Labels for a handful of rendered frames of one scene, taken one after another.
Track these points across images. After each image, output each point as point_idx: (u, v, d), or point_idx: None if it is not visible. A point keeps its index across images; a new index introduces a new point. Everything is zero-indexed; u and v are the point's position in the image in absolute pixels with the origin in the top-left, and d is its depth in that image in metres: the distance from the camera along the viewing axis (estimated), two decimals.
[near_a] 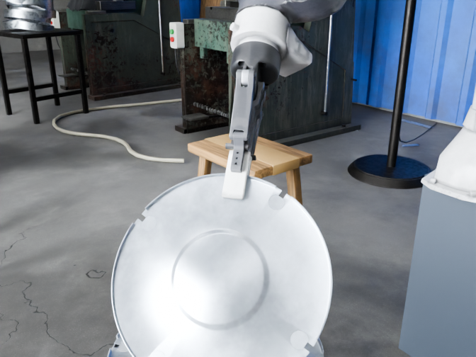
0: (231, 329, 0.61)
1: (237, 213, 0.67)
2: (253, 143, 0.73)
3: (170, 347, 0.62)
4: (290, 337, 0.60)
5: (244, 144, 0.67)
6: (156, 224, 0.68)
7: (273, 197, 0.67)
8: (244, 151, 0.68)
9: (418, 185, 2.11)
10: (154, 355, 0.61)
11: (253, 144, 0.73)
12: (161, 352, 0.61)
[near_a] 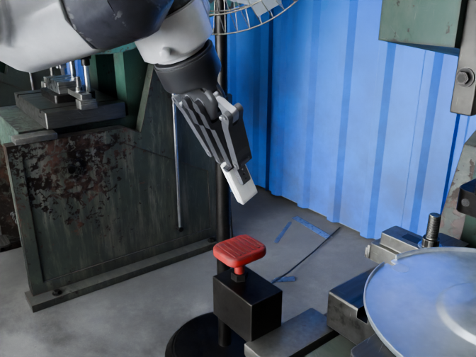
0: (472, 282, 0.60)
1: None
2: None
3: None
4: (409, 270, 0.62)
5: None
6: None
7: None
8: None
9: None
10: None
11: None
12: None
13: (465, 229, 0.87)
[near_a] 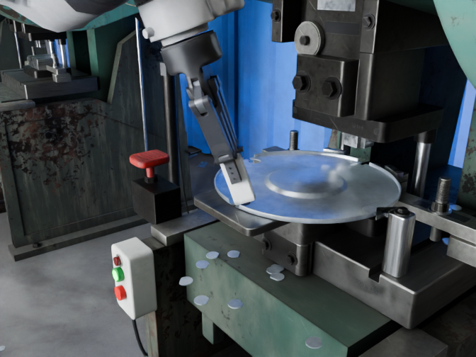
0: (311, 198, 0.72)
1: (325, 165, 0.85)
2: (231, 127, 0.69)
3: (256, 199, 0.72)
4: (363, 207, 0.69)
5: (232, 157, 0.65)
6: None
7: (355, 163, 0.86)
8: (234, 161, 0.66)
9: None
10: None
11: (231, 128, 0.69)
12: None
13: None
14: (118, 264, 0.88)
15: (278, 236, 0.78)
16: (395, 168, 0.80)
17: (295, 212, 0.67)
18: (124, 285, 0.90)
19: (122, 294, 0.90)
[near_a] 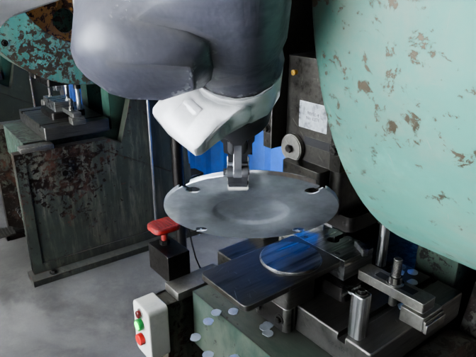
0: (289, 212, 0.83)
1: (202, 217, 0.85)
2: None
3: (302, 194, 0.75)
4: None
5: None
6: None
7: None
8: None
9: None
10: None
11: None
12: None
13: None
14: (139, 317, 1.08)
15: None
16: (362, 245, 1.01)
17: (321, 207, 0.81)
18: (144, 333, 1.11)
19: (142, 341, 1.10)
